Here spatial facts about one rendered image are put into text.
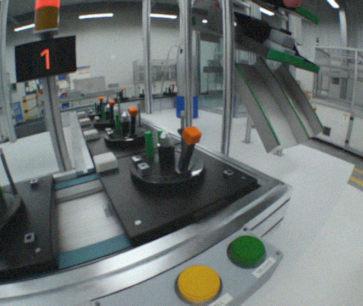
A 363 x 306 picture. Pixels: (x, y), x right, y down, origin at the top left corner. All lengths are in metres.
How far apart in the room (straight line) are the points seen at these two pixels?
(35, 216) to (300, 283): 0.43
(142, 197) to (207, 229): 0.11
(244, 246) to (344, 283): 0.24
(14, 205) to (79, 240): 0.12
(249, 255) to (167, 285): 0.09
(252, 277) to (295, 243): 0.21
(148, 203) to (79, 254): 0.13
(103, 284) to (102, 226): 0.15
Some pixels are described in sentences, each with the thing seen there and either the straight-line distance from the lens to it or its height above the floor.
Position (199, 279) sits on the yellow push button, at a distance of 0.19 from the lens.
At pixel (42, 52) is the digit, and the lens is 0.39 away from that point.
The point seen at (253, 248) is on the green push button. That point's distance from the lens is 0.23.
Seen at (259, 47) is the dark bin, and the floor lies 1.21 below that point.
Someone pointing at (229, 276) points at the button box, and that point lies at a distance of 0.21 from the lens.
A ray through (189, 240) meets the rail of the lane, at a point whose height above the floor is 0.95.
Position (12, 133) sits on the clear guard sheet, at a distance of 0.46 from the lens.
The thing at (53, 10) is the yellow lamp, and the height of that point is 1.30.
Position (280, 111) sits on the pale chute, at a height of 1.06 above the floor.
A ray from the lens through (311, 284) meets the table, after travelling 0.37.
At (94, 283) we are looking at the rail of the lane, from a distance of 0.22.
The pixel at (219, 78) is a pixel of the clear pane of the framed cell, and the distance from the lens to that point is 1.46.
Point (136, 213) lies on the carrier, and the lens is 0.27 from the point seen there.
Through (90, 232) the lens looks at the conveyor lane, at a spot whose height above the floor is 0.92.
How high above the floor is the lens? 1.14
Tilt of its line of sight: 23 degrees down
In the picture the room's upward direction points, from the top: 1 degrees counter-clockwise
